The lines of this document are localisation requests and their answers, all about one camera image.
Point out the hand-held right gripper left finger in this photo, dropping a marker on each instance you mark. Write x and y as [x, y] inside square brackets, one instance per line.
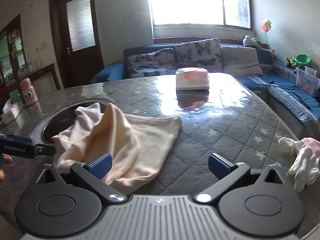
[101, 167]

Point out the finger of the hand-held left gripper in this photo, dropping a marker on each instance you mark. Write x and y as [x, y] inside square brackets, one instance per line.
[30, 150]
[20, 139]

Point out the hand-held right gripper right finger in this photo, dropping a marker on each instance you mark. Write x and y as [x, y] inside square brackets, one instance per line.
[218, 167]

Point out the cream knit garment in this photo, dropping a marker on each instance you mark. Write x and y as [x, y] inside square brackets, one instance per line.
[140, 135]

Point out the person's left hand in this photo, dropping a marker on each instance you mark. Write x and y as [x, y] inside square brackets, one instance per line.
[5, 158]

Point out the white tissue box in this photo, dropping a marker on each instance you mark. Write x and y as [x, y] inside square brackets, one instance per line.
[10, 115]

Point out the built-in induction cooker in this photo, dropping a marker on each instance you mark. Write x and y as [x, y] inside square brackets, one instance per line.
[62, 120]

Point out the pink cartoon thermos bottle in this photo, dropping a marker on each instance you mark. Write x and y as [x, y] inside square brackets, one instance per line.
[28, 95]

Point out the dark wooden cabinet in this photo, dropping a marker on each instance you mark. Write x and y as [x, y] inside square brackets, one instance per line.
[45, 68]

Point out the white and pink small garment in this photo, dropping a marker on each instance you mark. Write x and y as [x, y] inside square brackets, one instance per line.
[302, 162]

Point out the pink white tissue pack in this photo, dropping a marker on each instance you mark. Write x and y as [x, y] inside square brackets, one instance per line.
[192, 80]

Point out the dark wooden door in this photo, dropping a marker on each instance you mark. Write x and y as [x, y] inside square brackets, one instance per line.
[82, 62]

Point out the blue sofa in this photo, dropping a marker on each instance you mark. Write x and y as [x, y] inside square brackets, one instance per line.
[282, 90]

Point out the grey cushion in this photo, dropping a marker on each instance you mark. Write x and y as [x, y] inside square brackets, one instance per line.
[240, 60]

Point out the butterfly print cushion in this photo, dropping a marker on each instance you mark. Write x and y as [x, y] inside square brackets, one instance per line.
[150, 65]
[197, 55]

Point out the clear plastic storage box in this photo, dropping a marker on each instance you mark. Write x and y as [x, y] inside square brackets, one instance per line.
[307, 82]

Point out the small green plush toy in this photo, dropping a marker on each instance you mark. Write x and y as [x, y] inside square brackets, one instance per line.
[290, 62]

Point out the panda plush toy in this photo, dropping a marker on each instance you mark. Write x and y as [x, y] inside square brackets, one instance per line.
[250, 41]

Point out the green plastic bowl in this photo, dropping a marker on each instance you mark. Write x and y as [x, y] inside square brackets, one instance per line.
[303, 60]

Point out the colourful pinwheel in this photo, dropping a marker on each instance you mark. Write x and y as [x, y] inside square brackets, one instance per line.
[266, 26]

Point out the window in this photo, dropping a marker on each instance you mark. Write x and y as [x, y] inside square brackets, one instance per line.
[187, 5]

